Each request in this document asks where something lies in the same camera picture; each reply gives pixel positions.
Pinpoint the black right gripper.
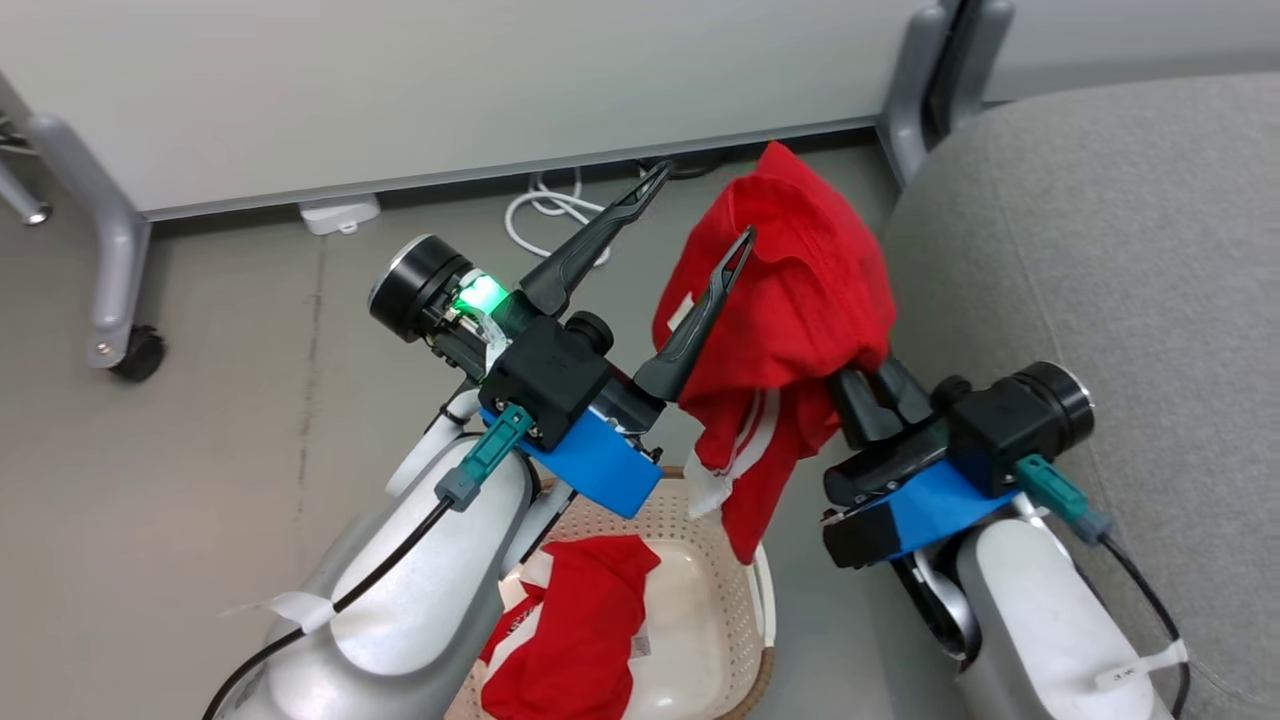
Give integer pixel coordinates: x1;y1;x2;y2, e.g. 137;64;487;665
822;354;1097;507

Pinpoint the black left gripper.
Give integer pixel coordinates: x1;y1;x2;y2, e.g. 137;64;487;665
368;160;758;453

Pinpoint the red shirt with white stripes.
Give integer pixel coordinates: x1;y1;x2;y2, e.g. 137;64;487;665
652;140;899;567

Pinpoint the beige perforated laundry basket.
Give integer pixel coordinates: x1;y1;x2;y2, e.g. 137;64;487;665
445;465;779;720

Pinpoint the white partition panel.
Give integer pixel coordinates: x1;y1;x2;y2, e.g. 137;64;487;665
0;0;963;223

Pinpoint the grey fabric sofa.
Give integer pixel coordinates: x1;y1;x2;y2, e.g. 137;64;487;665
858;70;1280;720

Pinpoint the white power adapter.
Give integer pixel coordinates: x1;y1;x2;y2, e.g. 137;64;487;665
298;194;383;237

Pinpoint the red white garment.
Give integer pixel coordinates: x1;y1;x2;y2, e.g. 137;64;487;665
478;535;663;720

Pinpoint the black caster wheel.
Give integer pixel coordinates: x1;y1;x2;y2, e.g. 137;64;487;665
109;325;168;383

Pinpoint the grey partition leg with caster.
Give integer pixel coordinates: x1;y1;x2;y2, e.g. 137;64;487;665
25;112;168;383

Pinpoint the white coiled cable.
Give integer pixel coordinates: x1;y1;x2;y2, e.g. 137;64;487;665
504;167;614;267

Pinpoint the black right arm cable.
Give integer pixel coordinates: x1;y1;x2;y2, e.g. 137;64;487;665
1014;454;1193;720

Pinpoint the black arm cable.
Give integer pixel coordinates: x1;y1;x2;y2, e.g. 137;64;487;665
204;403;535;720
1014;454;1193;720

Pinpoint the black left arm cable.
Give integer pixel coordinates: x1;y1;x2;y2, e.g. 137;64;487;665
204;403;535;720

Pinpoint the grey metal frame leg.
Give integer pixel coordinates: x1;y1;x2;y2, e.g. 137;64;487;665
0;108;53;228

